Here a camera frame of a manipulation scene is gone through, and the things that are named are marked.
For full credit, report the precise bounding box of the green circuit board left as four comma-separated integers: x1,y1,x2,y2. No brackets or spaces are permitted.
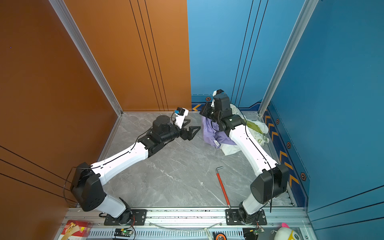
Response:
114,228,135,240

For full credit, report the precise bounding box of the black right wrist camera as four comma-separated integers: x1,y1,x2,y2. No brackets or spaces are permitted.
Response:
212,89,231,112

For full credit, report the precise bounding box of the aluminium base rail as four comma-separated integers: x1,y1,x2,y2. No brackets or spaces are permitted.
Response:
54,207,317,240

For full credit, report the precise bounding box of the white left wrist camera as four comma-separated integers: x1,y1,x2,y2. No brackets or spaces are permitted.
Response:
174,107,189,129

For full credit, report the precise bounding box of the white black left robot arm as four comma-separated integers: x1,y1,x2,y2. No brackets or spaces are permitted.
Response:
71,115,201,225

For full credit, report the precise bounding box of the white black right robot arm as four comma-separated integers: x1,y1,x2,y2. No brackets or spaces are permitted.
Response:
200,103,290,225

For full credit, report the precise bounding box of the aluminium corner post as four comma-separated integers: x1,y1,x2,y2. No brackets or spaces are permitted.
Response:
49,0,124,117
258,0,319,117

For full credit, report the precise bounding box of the red cardboard box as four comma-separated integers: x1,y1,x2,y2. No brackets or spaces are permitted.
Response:
59,220,93,240

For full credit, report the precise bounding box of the green circuit board right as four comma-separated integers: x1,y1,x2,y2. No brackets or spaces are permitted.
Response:
250,227,265,235

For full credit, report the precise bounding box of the white plush toy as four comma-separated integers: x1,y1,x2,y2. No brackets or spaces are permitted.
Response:
274,223,302,240

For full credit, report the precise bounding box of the purple cloth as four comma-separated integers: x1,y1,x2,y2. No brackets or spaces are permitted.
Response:
202,116,236,149

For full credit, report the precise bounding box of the orange black tape measure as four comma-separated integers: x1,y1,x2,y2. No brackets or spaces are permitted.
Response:
213,232,227,240

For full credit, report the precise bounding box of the green circuit board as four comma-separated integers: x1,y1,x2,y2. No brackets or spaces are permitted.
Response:
250,227,265,235
114,228,135,240

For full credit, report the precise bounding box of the red handled hex key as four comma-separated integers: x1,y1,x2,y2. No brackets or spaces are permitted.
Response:
216,167,231,209

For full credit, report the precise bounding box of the aluminium corner post left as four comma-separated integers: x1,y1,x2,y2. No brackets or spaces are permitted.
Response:
49,0,124,117

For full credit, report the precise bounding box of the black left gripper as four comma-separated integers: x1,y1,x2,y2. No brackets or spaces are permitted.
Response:
160,118,201,146

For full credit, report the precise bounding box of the floral cream cloth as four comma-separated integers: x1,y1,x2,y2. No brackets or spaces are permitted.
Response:
220,105,270,156

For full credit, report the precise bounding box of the aluminium corner post right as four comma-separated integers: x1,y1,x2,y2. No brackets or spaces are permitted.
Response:
258,0,319,117

